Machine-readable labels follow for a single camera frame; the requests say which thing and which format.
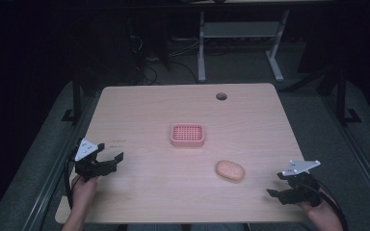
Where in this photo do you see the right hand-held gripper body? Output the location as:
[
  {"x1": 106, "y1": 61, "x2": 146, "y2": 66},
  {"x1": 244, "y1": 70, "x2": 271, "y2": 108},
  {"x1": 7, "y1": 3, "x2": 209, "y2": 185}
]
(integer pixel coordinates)
[{"x1": 281, "y1": 159, "x2": 323, "y2": 208}]

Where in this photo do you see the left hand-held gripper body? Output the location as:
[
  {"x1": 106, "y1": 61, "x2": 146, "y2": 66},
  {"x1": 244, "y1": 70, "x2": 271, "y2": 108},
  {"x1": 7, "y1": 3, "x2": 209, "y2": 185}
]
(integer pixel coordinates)
[{"x1": 73, "y1": 138, "x2": 114, "y2": 183}]

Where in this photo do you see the orange soap bar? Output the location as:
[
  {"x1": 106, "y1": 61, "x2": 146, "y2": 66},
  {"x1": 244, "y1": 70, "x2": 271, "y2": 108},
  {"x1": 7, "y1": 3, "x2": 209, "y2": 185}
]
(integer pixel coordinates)
[{"x1": 215, "y1": 159, "x2": 246, "y2": 183}]

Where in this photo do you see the pink soap dish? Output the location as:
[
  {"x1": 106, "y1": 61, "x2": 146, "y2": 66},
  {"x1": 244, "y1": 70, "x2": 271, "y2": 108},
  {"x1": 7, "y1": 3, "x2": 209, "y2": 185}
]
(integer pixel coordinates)
[{"x1": 170, "y1": 122, "x2": 206, "y2": 148}]

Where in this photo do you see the person's left hand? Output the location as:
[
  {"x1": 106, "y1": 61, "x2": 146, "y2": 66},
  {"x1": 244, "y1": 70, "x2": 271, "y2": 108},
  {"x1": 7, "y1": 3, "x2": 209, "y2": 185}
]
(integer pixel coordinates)
[{"x1": 71, "y1": 174, "x2": 99, "y2": 210}]

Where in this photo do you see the person's right hand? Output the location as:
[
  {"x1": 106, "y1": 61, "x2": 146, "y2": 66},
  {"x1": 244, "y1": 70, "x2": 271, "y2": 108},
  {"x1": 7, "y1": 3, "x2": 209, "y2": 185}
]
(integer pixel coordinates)
[{"x1": 297, "y1": 187, "x2": 339, "y2": 229}]

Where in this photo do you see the black metal stand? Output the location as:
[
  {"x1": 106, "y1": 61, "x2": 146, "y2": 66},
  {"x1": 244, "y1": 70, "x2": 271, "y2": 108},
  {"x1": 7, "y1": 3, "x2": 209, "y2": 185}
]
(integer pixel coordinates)
[
  {"x1": 333, "y1": 65, "x2": 363, "y2": 127},
  {"x1": 61, "y1": 68, "x2": 86, "y2": 125}
]

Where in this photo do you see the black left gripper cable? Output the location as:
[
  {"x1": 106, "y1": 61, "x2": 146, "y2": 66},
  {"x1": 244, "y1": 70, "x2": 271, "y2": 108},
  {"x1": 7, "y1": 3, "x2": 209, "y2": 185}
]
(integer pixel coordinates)
[{"x1": 64, "y1": 147, "x2": 82, "y2": 210}]

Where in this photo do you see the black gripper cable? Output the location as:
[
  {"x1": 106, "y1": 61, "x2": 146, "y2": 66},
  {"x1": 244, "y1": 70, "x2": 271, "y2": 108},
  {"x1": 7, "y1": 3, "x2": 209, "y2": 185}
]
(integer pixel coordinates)
[
  {"x1": 316, "y1": 179, "x2": 349, "y2": 231},
  {"x1": 64, "y1": 147, "x2": 82, "y2": 210}
]

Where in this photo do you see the grey metal rail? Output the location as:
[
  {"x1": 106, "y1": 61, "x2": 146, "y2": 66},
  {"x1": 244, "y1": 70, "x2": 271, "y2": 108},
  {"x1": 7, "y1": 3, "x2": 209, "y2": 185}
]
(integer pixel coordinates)
[
  {"x1": 321, "y1": 94, "x2": 370, "y2": 213},
  {"x1": 20, "y1": 95, "x2": 102, "y2": 231}
]

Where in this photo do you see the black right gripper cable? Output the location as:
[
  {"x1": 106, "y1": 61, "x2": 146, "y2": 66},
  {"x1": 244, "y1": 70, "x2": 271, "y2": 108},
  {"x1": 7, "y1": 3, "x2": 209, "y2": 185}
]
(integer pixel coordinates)
[{"x1": 316, "y1": 179, "x2": 349, "y2": 231}]

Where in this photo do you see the bundle of floor cables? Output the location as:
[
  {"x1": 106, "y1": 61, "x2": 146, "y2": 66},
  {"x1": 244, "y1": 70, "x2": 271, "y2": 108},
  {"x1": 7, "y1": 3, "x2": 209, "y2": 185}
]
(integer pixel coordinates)
[{"x1": 126, "y1": 33, "x2": 203, "y2": 86}]

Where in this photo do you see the white metal desk frame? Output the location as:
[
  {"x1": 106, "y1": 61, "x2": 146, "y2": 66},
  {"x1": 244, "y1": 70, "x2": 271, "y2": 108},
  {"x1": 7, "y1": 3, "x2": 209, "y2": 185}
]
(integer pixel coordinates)
[{"x1": 197, "y1": 9, "x2": 291, "y2": 84}]

